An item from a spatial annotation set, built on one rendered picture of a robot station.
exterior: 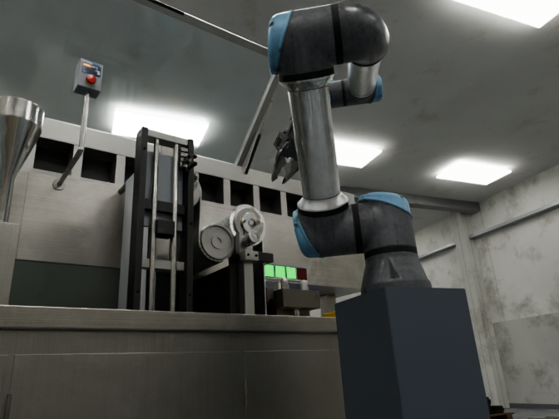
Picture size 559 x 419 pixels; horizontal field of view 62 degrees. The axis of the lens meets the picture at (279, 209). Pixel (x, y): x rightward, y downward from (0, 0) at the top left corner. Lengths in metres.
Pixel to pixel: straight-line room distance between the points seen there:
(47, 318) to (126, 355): 0.18
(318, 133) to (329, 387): 0.70
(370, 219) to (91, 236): 1.02
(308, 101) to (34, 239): 1.05
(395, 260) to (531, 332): 9.16
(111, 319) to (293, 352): 0.49
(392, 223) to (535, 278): 9.03
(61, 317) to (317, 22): 0.75
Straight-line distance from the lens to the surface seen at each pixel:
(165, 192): 1.36
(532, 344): 10.13
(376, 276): 1.00
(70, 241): 1.69
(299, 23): 0.95
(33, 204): 1.71
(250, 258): 1.47
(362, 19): 0.96
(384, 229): 1.02
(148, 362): 1.07
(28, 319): 0.99
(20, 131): 1.49
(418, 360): 0.93
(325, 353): 1.33
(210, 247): 1.49
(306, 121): 0.97
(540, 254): 9.95
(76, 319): 1.00
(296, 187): 2.24
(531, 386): 10.29
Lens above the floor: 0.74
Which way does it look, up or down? 20 degrees up
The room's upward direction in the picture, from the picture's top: 3 degrees counter-clockwise
